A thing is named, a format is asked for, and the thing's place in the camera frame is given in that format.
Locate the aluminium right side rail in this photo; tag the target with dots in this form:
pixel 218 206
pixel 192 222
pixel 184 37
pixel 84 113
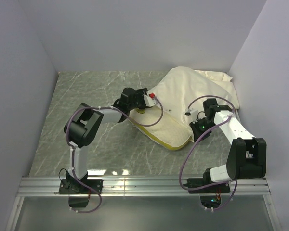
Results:
pixel 238 118

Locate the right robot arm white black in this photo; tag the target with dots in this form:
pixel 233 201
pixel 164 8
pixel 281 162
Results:
pixel 247 155

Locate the aluminium front mounting rail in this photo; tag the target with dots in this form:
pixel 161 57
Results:
pixel 133 186

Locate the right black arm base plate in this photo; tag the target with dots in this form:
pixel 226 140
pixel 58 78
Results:
pixel 200 182

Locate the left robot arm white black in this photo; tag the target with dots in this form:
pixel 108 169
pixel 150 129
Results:
pixel 83 125

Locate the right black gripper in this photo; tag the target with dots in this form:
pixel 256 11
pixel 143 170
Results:
pixel 194 128

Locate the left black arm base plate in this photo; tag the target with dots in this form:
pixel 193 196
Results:
pixel 72 186

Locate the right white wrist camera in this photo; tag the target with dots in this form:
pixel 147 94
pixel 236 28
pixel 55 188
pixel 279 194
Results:
pixel 192 114

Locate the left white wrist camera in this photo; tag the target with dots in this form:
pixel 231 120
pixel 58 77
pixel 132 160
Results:
pixel 150 99

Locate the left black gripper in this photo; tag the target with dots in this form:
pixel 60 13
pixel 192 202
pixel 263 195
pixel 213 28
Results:
pixel 140 92

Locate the cream satin pillowcase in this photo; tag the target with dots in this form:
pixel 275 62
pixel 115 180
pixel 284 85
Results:
pixel 182 85

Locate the cream quilted pillow yellow edge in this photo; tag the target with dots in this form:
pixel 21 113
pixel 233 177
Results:
pixel 165 131

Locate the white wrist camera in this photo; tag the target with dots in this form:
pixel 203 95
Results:
pixel 192 114
pixel 150 99

